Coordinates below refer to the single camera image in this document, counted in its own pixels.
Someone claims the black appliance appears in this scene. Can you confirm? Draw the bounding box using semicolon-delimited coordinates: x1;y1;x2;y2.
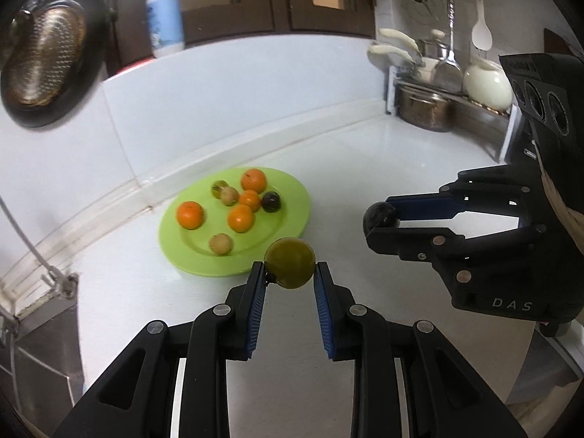
504;105;543;168

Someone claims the white ceramic pot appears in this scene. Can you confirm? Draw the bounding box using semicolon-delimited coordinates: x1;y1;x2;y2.
463;59;514;112

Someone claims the lidded steel pot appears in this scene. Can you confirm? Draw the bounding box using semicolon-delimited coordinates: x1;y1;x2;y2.
417;30;450;58

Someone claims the cream handled pan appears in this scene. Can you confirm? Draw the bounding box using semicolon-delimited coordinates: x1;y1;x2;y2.
369;43;425;68
379;28;423;54

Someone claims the black pan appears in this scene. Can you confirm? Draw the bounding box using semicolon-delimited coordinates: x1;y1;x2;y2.
0;0;113;128

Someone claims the person's right forearm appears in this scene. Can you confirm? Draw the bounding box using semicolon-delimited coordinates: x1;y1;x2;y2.
537;146;584;257

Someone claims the dark wooden cabinet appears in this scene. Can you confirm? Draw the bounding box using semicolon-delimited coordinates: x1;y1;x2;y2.
91;0;377;64

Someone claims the green round fruit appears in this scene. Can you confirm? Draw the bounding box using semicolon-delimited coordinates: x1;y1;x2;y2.
265;237;316;290

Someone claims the pale yellow round fruit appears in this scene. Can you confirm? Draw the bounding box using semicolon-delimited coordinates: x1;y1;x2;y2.
209;233;233;256

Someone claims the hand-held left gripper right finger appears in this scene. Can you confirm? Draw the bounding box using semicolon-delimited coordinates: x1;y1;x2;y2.
312;262;527;438

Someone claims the tiny orange fruit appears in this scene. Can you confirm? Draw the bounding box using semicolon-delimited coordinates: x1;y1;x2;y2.
238;190;262;212

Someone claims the large orange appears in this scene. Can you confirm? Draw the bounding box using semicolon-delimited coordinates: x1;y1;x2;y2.
176;201;204;230
241;169;268;193

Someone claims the steel skimmer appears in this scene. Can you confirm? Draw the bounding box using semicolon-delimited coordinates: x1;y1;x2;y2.
433;0;465;94

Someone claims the white dish rack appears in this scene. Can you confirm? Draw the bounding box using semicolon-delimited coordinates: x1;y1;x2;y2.
387;66;523;164

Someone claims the light green plate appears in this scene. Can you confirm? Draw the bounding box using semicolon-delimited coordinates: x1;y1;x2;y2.
159;166;311;277

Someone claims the small orange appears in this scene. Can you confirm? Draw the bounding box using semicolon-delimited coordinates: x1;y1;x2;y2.
227;204;255;233

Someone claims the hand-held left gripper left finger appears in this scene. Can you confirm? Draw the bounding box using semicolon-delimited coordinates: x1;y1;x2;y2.
51;261;270;438

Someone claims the white blue bottle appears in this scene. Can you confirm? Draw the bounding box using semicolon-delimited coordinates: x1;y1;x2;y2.
145;0;185;59

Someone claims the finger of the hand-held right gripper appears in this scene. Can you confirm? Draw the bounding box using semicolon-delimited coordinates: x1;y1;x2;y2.
387;166;532;222
366;226;548;270

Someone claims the metal colander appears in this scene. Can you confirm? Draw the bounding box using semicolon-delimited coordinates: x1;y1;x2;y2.
2;7;87;105

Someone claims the white rice paddle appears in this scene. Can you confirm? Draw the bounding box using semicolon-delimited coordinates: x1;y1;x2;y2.
471;0;493;51

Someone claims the curved steel faucet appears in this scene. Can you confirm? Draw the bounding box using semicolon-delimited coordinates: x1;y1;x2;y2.
0;196;79;302

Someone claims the steel sink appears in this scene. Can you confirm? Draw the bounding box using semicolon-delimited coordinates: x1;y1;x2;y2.
0;301;86;423

